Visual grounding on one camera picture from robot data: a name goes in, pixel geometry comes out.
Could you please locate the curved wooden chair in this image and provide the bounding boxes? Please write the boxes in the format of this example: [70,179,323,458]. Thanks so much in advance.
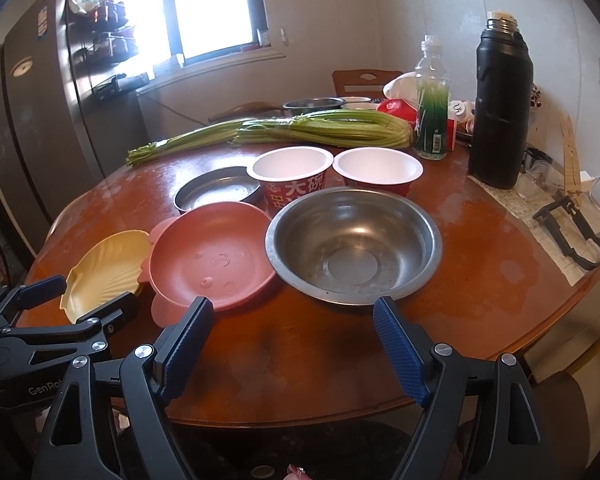
[208,102,284,124]

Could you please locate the red paper bowl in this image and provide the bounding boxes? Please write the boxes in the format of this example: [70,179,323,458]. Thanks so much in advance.
[247,145,335,218]
[332,148,424,197]

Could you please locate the paper sheet on table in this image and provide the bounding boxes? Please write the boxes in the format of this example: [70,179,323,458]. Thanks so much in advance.
[467,171,600,288]

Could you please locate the white ceramic bowl far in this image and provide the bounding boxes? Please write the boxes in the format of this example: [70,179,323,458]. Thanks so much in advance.
[341,96,378,110]

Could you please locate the yellow shell-shaped plate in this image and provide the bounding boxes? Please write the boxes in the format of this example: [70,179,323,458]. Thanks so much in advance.
[59,230,151,324]

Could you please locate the shallow steel pan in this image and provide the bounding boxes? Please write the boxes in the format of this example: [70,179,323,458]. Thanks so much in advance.
[174,166,261,214]

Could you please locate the wooden chair with slat back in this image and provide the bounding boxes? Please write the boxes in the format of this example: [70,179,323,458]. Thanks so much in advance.
[332,70,402,100]

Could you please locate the celery bunch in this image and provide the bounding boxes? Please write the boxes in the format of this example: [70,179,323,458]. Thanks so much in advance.
[233,110,414,148]
[125,119,265,167]

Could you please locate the red tissue pack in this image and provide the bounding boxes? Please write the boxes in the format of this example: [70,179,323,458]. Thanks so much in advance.
[377,99,417,127]

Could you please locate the celery bunch rear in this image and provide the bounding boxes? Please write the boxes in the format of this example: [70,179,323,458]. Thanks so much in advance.
[125,119,265,167]

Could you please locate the wooden tongs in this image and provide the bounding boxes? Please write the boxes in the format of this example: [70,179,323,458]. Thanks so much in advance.
[559,113,583,206]

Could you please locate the pink plastic bowl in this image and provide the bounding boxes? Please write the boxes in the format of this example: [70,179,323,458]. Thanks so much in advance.
[138,202,275,327]

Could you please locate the grey refrigerator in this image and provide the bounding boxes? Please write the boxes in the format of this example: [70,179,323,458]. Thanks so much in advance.
[0,0,150,256]

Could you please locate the steel pot far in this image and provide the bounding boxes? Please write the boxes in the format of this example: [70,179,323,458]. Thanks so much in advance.
[283,96,344,116]

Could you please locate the window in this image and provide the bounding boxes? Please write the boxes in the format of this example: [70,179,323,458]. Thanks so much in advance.
[116,0,270,66]

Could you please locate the clear bottle green liquid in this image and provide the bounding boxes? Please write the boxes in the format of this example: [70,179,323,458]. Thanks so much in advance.
[414,35,450,160]

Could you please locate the celery bunch front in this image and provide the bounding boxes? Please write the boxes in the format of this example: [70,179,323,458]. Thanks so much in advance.
[233,110,414,148]

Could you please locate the large steel bowl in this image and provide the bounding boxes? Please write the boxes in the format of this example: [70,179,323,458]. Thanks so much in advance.
[265,186,443,307]

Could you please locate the black thermos flask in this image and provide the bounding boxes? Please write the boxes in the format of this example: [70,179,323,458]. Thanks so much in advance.
[468,11,533,190]

